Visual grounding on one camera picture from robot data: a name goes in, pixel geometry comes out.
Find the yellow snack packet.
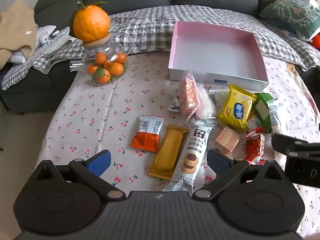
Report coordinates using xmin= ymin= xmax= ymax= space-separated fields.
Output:
xmin=217 ymin=84 xmax=258 ymax=132

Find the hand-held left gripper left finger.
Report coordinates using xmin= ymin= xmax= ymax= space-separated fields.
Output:
xmin=34 ymin=150 xmax=125 ymax=201

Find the silver cracker snack packet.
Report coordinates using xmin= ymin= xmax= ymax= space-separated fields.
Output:
xmin=246 ymin=115 xmax=262 ymax=132

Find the beige knitted cloth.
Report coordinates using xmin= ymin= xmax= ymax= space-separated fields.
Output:
xmin=0 ymin=0 xmax=38 ymax=68

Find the cherry print tablecloth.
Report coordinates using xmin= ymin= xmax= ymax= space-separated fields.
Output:
xmin=37 ymin=52 xmax=320 ymax=238

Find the white plush toy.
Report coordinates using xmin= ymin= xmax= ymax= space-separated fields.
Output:
xmin=296 ymin=29 xmax=316 ymax=42

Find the pile of papers and bags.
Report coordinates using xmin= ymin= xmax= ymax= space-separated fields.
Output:
xmin=10 ymin=25 xmax=77 ymax=63

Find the orange plush toy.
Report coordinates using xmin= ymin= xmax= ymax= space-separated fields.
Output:
xmin=309 ymin=33 xmax=320 ymax=51

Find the large orange with leaves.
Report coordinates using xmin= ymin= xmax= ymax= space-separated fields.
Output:
xmin=69 ymin=1 xmax=111 ymax=43

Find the pale translucent snack packet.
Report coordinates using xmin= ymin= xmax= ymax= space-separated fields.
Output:
xmin=209 ymin=89 xmax=230 ymax=110

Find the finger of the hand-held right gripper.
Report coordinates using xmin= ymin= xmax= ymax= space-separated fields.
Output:
xmin=272 ymin=134 xmax=320 ymax=157

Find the green coral print cushion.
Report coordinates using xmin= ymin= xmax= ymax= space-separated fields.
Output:
xmin=259 ymin=0 xmax=320 ymax=39

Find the long white cookie packet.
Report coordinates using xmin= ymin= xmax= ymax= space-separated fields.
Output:
xmin=162 ymin=119 xmax=215 ymax=193

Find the clear pink wafer packet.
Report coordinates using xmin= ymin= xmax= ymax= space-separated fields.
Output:
xmin=208 ymin=127 xmax=241 ymax=154

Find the orange and white snack packet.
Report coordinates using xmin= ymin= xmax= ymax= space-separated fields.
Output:
xmin=131 ymin=116 xmax=165 ymax=153

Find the pink nougat snack packet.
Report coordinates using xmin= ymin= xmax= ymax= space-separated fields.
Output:
xmin=178 ymin=72 xmax=201 ymax=116

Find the small blue white candy packet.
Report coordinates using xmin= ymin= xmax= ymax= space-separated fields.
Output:
xmin=167 ymin=97 xmax=184 ymax=112

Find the grey checked blanket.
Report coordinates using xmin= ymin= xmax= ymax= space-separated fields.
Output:
xmin=2 ymin=5 xmax=320 ymax=91

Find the glass teapot with wooden lid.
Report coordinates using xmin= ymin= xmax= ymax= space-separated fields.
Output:
xmin=70 ymin=32 xmax=134 ymax=87

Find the pink cardboard box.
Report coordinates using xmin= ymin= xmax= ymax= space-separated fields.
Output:
xmin=168 ymin=21 xmax=269 ymax=92

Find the printed table cover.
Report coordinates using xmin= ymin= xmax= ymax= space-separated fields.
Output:
xmin=286 ymin=64 xmax=316 ymax=110

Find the pile of small tangerines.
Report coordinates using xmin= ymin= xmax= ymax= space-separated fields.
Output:
xmin=86 ymin=52 xmax=127 ymax=85

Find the gold wafer snack packet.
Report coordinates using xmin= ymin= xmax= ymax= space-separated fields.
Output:
xmin=148 ymin=124 xmax=189 ymax=179

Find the green snack packet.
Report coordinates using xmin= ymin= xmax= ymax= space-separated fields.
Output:
xmin=251 ymin=93 xmax=275 ymax=134

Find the red candy packet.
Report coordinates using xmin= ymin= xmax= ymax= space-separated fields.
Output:
xmin=245 ymin=127 xmax=266 ymax=165

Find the clear rice cracker packet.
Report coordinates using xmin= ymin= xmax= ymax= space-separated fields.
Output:
xmin=196 ymin=82 xmax=217 ymax=120

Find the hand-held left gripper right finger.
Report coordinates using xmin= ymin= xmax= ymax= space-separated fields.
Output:
xmin=192 ymin=149 xmax=288 ymax=201

